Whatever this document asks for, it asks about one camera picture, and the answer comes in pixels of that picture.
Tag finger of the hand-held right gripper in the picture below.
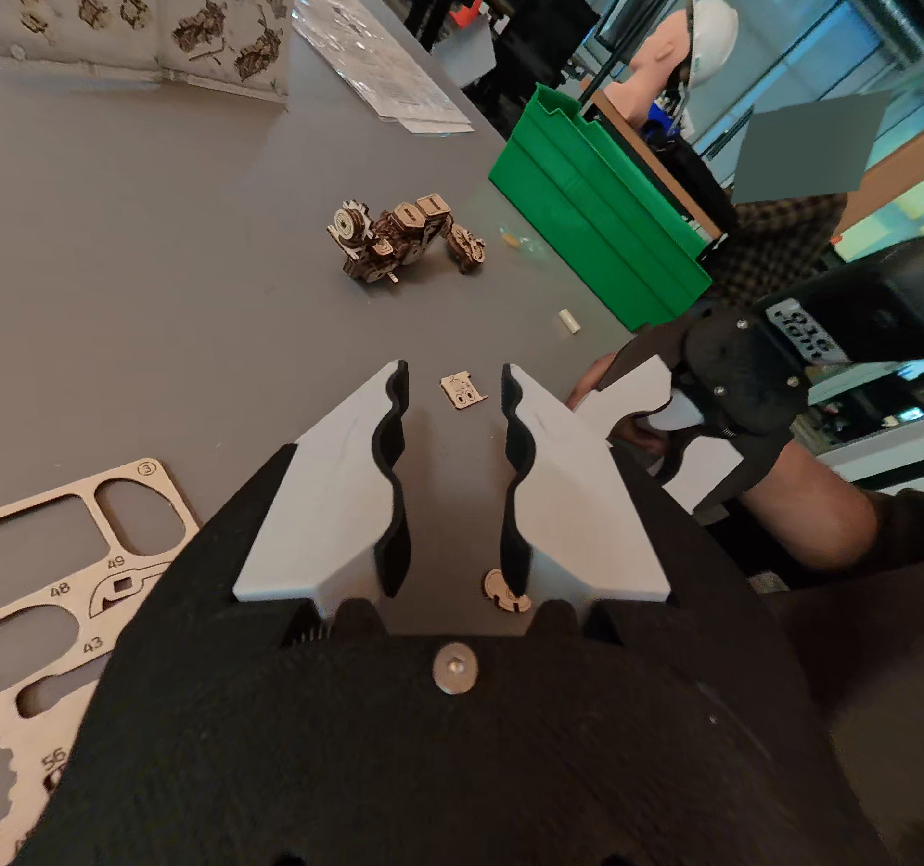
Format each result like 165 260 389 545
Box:
635 389 746 515
574 355 677 448

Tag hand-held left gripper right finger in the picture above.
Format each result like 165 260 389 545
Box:
499 362 674 626

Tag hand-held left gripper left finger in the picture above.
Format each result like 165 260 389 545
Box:
231 358 412 623

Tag wooden puzzle parts sheet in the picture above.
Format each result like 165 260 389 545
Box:
0 458 201 860

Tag person's right forearm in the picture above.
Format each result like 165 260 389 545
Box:
736 440 879 572

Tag grey desk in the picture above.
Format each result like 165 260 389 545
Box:
0 0 643 860

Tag person's right hand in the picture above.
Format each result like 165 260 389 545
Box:
565 353 670 459

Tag small wooden piece round holes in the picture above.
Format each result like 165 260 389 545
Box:
440 370 489 411

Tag small clear plastic bag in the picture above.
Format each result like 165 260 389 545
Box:
500 227 553 259

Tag green plastic bin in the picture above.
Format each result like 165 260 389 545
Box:
488 82 713 333

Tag small wooden wheel assembly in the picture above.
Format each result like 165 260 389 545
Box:
445 223 487 275

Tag wooden side table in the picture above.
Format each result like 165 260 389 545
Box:
581 75 723 242

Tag wooden model motorcycle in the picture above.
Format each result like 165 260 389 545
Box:
326 192 454 284

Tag mannequin head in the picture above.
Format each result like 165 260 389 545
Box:
603 10 694 127

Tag white hard hat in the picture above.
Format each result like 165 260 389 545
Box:
682 0 739 90

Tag plastic-sleeved paper sheets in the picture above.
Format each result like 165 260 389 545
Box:
292 0 475 134

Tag printed instruction booklet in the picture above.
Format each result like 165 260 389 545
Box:
0 0 298 103

